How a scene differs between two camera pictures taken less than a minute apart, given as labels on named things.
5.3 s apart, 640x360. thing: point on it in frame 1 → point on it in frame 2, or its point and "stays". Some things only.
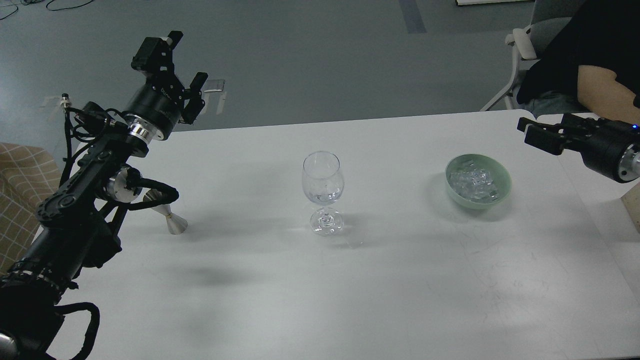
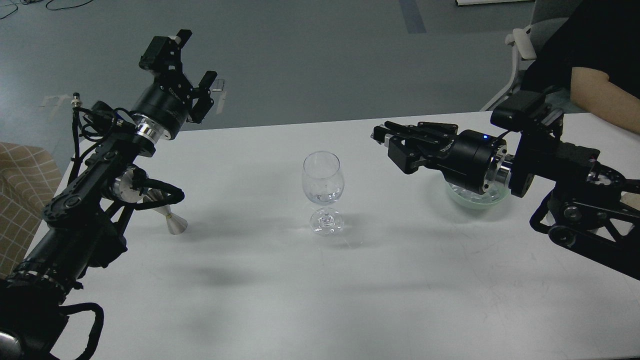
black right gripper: (601, 142) → (475, 160)
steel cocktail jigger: (176, 225) stays
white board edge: (464, 2) stays
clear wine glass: (323, 183) stays
